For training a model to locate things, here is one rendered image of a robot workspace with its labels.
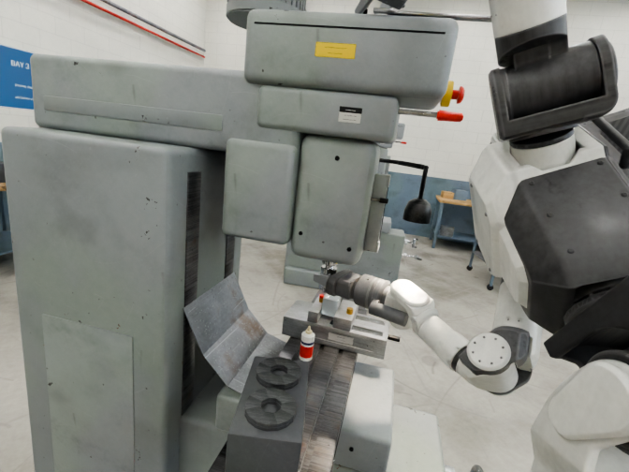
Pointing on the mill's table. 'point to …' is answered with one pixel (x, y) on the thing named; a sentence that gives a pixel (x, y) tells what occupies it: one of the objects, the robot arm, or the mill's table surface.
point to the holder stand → (269, 418)
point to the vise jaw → (344, 316)
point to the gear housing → (329, 112)
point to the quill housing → (333, 198)
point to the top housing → (353, 53)
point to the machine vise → (358, 338)
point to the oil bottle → (307, 345)
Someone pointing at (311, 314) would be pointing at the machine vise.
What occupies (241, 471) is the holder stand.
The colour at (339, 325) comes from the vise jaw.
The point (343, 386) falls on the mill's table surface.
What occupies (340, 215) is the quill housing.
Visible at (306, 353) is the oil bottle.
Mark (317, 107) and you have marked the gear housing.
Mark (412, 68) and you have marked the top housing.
